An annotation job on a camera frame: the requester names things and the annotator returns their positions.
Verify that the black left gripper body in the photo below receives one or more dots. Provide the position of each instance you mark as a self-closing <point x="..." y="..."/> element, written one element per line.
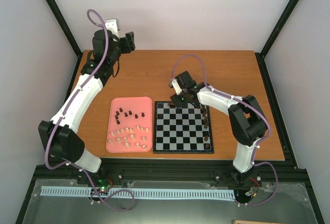
<point x="126" y="48"/>

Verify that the black aluminium frame post left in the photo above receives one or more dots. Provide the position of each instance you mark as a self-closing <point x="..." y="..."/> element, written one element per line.
<point x="64" y="26"/>

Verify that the black aluminium frame post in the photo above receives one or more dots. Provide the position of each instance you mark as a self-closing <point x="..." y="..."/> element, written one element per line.
<point x="285" y="15"/>
<point x="64" y="26"/>

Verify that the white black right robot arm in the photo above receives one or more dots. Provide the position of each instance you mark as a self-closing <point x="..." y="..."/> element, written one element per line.
<point x="248" y="123"/>

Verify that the black aluminium frame post right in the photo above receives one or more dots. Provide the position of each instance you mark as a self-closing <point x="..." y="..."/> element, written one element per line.
<point x="285" y="15"/>

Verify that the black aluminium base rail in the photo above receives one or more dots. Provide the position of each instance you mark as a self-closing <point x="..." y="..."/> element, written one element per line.
<point x="217" y="173"/>

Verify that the pink plastic tray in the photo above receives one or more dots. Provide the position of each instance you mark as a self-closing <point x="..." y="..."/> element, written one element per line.
<point x="136" y="121"/>

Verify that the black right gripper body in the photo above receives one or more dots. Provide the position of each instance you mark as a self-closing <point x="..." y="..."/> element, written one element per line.
<point x="181" y="102"/>

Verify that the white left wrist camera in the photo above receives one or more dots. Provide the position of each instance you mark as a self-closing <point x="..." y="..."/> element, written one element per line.
<point x="113" y="25"/>

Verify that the black side frame rail right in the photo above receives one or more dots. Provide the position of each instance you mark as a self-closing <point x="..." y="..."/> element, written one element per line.
<point x="281" y="130"/>

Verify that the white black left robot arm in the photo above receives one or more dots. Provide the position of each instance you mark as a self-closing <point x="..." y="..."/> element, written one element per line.
<point x="59" y="135"/>

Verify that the black white chessboard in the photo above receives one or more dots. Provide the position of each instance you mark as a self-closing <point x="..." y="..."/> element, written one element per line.
<point x="181" y="130"/>

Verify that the light blue slotted cable duct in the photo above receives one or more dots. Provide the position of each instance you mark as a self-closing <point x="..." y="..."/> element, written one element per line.
<point x="141" y="193"/>

